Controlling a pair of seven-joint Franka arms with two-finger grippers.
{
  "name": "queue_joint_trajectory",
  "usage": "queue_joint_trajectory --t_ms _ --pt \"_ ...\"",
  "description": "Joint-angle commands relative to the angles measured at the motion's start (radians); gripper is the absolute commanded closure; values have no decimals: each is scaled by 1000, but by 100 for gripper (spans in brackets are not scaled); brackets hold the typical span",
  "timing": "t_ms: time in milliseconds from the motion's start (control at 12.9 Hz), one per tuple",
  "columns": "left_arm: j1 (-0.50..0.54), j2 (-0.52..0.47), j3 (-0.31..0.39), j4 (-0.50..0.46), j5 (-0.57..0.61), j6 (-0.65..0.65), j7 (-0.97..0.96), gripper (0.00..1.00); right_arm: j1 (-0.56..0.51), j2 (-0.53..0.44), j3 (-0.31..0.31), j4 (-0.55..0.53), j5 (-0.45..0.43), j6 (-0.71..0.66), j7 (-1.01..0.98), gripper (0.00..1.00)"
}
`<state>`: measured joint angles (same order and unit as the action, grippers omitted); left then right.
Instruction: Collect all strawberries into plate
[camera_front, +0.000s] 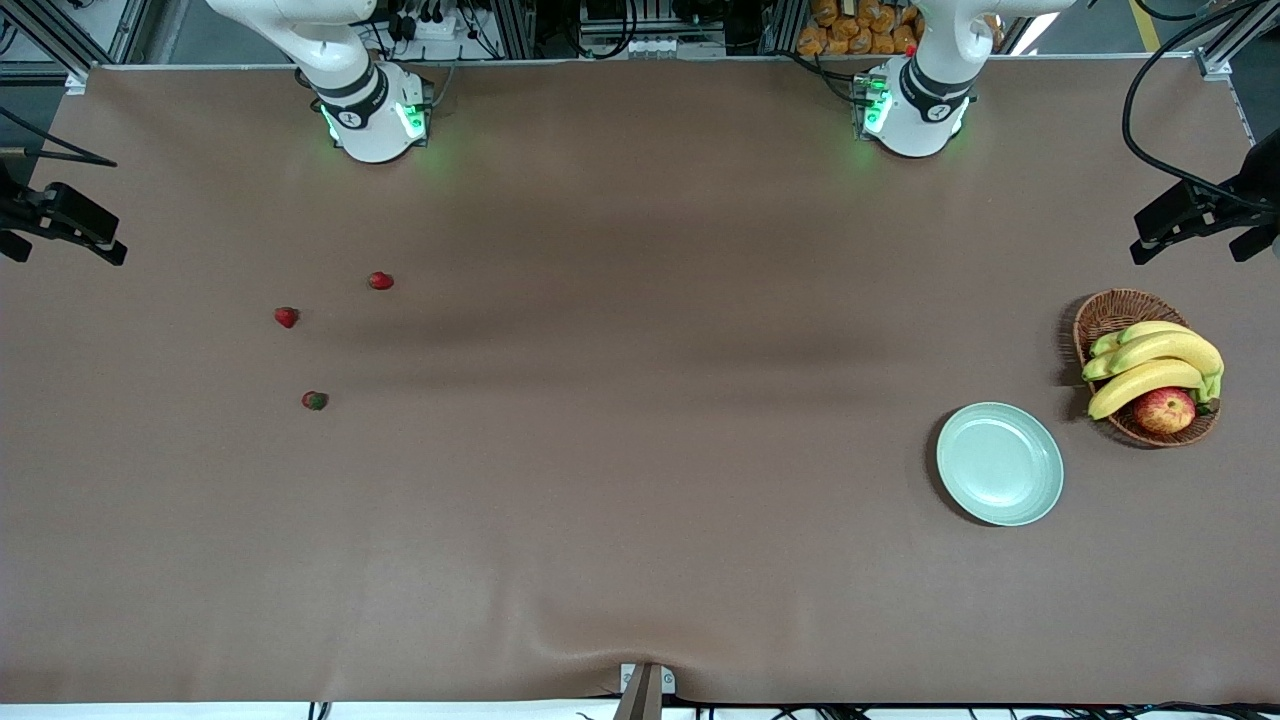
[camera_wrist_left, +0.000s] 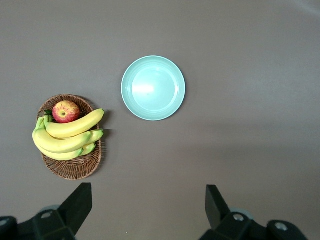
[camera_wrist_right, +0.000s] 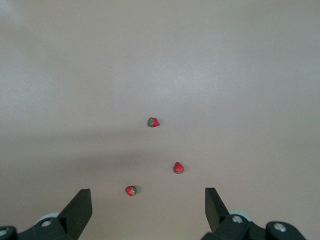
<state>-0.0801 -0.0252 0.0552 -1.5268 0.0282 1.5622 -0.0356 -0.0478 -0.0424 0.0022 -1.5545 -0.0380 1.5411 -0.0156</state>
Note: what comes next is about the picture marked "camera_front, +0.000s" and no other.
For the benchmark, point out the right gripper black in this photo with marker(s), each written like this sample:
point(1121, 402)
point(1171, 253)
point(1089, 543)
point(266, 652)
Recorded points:
point(12, 211)

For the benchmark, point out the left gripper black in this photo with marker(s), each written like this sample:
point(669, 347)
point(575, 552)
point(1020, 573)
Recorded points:
point(1262, 172)

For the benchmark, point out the red strawberry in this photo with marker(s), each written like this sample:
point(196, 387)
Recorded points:
point(380, 281)
point(287, 317)
point(315, 400)

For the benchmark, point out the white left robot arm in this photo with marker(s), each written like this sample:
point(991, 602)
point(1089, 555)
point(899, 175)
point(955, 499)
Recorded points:
point(915, 125)

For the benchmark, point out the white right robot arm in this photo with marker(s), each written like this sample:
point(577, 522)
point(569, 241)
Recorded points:
point(370, 130)

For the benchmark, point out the pale green round plate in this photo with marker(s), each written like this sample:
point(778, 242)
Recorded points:
point(1000, 465)

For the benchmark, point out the small yellow green banana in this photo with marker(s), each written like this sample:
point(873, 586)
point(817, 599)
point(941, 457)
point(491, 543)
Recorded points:
point(1150, 330)

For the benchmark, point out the brown wicker basket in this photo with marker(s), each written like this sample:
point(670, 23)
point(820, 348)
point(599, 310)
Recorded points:
point(1110, 310)

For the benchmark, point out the red apple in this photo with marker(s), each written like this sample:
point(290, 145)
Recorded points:
point(1165, 410)

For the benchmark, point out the orange bread rolls pile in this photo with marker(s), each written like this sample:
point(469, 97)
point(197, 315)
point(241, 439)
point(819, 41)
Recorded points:
point(860, 30)

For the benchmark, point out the white power strip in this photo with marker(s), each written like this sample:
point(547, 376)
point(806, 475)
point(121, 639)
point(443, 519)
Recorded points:
point(445, 25)

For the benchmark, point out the brown table cover mat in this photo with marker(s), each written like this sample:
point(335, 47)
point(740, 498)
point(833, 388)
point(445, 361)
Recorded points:
point(640, 300)

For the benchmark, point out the white connector block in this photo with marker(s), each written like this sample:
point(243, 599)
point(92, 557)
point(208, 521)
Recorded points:
point(655, 47)

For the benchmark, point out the aluminium frame profile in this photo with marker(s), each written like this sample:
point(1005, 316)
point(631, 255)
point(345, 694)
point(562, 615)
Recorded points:
point(1225, 50)
point(55, 40)

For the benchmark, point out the aluminium frame post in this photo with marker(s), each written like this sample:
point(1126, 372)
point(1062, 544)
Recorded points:
point(512, 25)
point(785, 25)

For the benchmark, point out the grey metal clamp bracket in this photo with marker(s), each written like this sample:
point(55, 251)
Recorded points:
point(645, 690)

